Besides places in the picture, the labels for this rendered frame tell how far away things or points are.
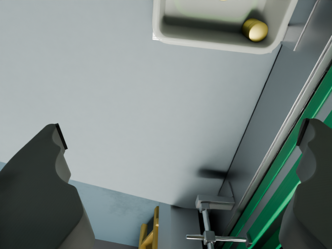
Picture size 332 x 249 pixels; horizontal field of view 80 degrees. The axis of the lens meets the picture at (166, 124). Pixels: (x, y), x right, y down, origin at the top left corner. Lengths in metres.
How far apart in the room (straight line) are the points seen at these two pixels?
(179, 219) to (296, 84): 0.61
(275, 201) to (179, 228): 0.41
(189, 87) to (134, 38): 0.17
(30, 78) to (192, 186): 0.59
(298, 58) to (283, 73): 0.05
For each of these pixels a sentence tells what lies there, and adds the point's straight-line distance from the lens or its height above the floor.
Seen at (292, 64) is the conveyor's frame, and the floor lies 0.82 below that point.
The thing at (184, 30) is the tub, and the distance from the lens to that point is 0.42.
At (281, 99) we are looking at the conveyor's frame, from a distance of 0.48.
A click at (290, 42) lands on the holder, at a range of 0.50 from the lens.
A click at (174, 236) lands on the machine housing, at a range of 0.81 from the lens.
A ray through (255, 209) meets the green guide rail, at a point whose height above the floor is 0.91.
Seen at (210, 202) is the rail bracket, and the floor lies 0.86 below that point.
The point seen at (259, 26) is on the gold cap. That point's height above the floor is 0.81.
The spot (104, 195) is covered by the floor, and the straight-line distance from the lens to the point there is 2.21.
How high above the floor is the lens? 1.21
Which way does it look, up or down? 54 degrees down
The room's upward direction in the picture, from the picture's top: 179 degrees counter-clockwise
